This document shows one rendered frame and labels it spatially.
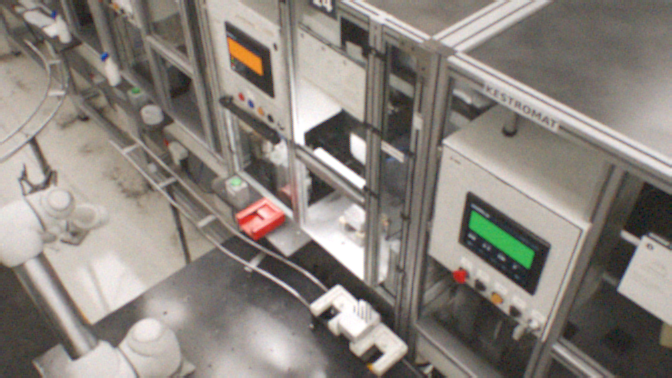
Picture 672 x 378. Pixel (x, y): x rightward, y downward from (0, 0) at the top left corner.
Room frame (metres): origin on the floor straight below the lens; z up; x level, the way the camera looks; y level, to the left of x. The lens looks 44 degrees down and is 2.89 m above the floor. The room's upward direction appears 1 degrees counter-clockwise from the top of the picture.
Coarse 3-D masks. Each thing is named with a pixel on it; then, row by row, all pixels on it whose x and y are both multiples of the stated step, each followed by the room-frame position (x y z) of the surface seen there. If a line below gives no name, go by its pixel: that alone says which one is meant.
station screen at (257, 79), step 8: (232, 40) 1.96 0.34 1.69; (248, 48) 1.89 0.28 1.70; (232, 56) 1.98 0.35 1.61; (256, 56) 1.86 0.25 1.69; (232, 64) 1.98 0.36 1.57; (240, 64) 1.94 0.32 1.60; (240, 72) 1.95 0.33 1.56; (248, 72) 1.91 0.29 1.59; (256, 72) 1.87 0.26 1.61; (256, 80) 1.87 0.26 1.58; (264, 88) 1.84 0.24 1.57
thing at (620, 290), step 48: (480, 96) 1.25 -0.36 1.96; (528, 144) 1.13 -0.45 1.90; (576, 144) 1.05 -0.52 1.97; (576, 192) 1.03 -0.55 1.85; (624, 192) 0.96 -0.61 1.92; (624, 240) 0.93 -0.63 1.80; (432, 288) 1.29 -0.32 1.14; (624, 288) 0.89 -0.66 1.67; (480, 336) 1.13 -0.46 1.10; (528, 336) 1.02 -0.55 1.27; (576, 336) 0.93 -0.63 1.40; (624, 336) 0.86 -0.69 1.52
